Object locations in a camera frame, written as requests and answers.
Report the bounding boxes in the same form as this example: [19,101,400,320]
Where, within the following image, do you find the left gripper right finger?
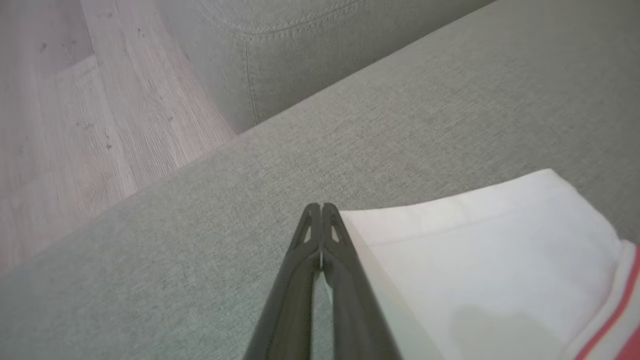
[320,202,404,360]

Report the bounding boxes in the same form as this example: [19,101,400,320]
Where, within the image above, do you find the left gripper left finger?
[242,202,323,360]

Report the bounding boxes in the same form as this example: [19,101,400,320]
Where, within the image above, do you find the red basketball jersey white sleeves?
[320,168,640,360]

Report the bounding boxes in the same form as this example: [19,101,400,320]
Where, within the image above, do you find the large grey sofa seat cushion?
[0,0,640,360]

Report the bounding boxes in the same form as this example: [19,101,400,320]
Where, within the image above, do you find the small grey sofa cushion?
[155,0,496,135]

